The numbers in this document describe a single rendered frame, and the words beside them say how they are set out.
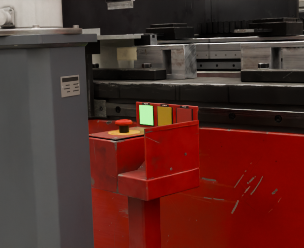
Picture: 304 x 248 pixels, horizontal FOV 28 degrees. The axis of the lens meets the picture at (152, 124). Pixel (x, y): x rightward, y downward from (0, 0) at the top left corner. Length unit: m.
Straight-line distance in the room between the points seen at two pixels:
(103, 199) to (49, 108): 0.77
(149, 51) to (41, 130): 0.76
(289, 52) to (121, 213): 0.64
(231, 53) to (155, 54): 0.28
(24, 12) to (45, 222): 0.36
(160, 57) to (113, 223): 0.49
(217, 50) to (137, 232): 0.76
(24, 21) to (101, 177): 0.43
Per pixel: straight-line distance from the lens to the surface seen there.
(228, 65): 1.93
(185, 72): 1.70
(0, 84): 1.09
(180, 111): 1.37
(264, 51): 1.57
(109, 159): 1.33
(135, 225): 1.39
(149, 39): 1.78
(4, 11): 1.09
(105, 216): 1.80
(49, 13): 1.10
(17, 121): 1.08
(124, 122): 1.37
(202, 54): 1.97
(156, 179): 1.27
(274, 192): 1.46
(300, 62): 1.53
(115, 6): 1.88
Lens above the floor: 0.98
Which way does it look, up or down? 8 degrees down
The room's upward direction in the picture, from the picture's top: 2 degrees counter-clockwise
